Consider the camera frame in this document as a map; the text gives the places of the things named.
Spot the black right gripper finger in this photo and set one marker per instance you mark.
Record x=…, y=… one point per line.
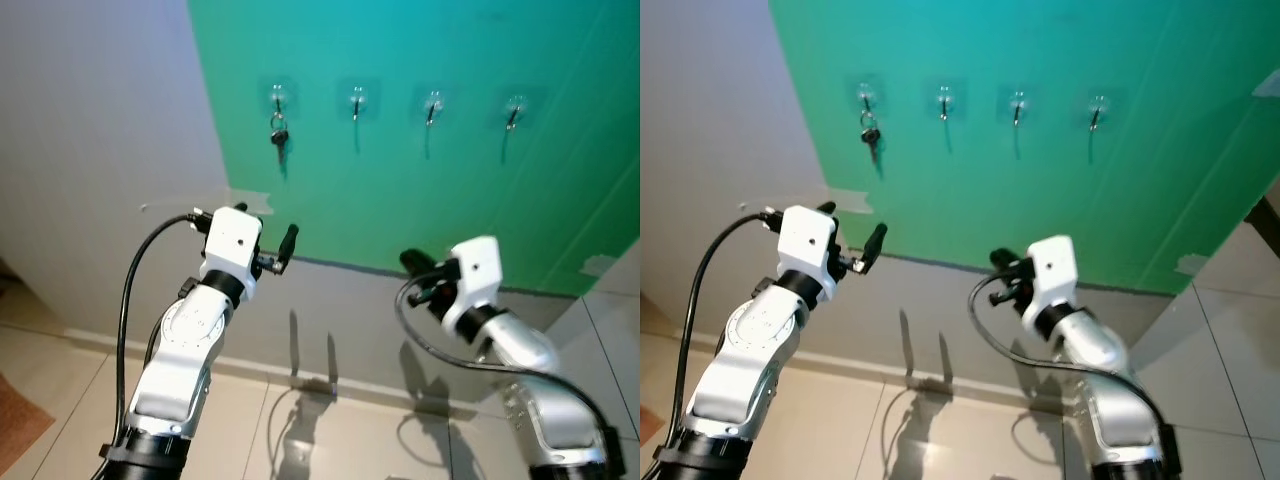
x=1008, y=291
x=417, y=263
x=421, y=295
x=1005, y=260

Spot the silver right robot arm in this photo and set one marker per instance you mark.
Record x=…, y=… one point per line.
x=545, y=420
x=1110, y=410

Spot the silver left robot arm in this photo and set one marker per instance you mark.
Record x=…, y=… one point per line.
x=180, y=350
x=745, y=350

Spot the grey tape piece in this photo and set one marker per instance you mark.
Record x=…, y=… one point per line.
x=248, y=196
x=850, y=197
x=1192, y=264
x=1268, y=84
x=600, y=265

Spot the brown floor rug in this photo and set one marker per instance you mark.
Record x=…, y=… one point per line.
x=20, y=425
x=650, y=422

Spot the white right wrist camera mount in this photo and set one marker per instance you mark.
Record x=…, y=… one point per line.
x=472, y=275
x=1050, y=272

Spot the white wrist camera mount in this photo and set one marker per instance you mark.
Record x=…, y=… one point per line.
x=472, y=275
x=1050, y=272
x=808, y=240
x=232, y=240

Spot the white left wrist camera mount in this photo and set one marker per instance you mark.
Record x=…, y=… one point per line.
x=808, y=240
x=232, y=240

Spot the green wall board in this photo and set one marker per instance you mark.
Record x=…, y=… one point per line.
x=450, y=200
x=1050, y=200

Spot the clear adhesive wall hook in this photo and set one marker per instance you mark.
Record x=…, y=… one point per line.
x=866, y=95
x=433, y=103
x=1018, y=101
x=278, y=97
x=516, y=106
x=944, y=98
x=1098, y=105
x=357, y=100

